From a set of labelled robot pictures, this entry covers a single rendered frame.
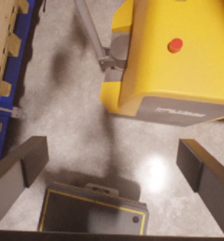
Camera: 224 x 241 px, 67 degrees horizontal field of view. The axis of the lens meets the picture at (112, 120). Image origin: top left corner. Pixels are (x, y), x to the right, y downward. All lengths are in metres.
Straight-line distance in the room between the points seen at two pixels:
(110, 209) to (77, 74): 1.14
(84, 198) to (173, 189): 0.70
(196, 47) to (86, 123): 1.10
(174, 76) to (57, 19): 1.58
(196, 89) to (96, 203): 0.92
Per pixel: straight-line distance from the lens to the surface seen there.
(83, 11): 0.85
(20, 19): 1.81
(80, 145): 1.52
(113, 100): 1.12
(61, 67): 1.73
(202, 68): 0.63
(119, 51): 1.15
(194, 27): 0.69
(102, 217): 1.24
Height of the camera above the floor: 1.44
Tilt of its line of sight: 80 degrees down
